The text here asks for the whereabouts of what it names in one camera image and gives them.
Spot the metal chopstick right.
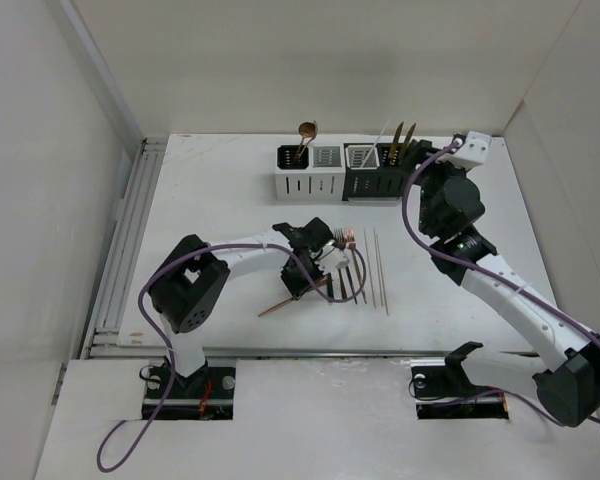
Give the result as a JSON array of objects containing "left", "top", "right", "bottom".
[{"left": 373, "top": 226, "right": 390, "bottom": 316}]

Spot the large copper spoon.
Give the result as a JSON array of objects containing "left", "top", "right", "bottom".
[{"left": 294, "top": 121, "right": 318, "bottom": 161}]

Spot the white chopstick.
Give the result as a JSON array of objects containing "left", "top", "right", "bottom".
[{"left": 361, "top": 118, "right": 391, "bottom": 168}]

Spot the white utensil holder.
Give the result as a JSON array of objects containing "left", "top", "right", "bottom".
[{"left": 274, "top": 145, "right": 346, "bottom": 203}]

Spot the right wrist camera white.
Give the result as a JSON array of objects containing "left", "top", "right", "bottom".
[{"left": 451, "top": 131, "right": 493, "bottom": 170}]

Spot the gold knife black handle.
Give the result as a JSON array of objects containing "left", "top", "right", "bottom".
[{"left": 397, "top": 122, "right": 417, "bottom": 164}]

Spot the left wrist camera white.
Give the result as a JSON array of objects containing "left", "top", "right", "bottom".
[{"left": 317, "top": 246, "right": 350, "bottom": 274}]

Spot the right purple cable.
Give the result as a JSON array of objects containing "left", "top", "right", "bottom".
[{"left": 402, "top": 139, "right": 600, "bottom": 427}]

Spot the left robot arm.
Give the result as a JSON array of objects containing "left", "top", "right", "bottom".
[{"left": 138, "top": 217, "right": 335, "bottom": 397}]

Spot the copper fork right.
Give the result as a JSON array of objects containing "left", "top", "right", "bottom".
[{"left": 341, "top": 228, "right": 367, "bottom": 304}]

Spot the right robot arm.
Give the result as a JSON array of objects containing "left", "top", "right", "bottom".
[{"left": 405, "top": 137, "right": 600, "bottom": 427}]

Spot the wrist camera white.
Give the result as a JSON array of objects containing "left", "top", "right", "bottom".
[
  {"left": 451, "top": 131, "right": 493, "bottom": 170},
  {"left": 317, "top": 246, "right": 350, "bottom": 274}
]

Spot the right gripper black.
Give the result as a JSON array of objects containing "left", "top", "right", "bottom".
[{"left": 397, "top": 138, "right": 468, "bottom": 235}]

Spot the black utensil holder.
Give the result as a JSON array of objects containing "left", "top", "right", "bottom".
[{"left": 342, "top": 140, "right": 417, "bottom": 201}]

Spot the front aluminium rail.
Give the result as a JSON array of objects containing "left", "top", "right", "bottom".
[{"left": 84, "top": 347, "right": 541, "bottom": 362}]

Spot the black fork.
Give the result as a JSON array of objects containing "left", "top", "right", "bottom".
[{"left": 334, "top": 228, "right": 358, "bottom": 304}]

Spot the copper knife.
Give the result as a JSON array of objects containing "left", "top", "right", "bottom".
[{"left": 257, "top": 279, "right": 327, "bottom": 318}]

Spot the aluminium rail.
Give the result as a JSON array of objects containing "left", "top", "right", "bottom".
[
  {"left": 77, "top": 137, "right": 168, "bottom": 360},
  {"left": 84, "top": 347, "right": 541, "bottom": 362}
]

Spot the aluminium rail left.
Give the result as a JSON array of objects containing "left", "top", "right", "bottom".
[{"left": 77, "top": 137, "right": 168, "bottom": 360}]

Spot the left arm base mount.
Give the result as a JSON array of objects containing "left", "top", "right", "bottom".
[{"left": 139, "top": 362, "right": 236, "bottom": 421}]

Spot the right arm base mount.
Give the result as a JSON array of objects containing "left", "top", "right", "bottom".
[{"left": 408, "top": 341, "right": 509, "bottom": 420}]

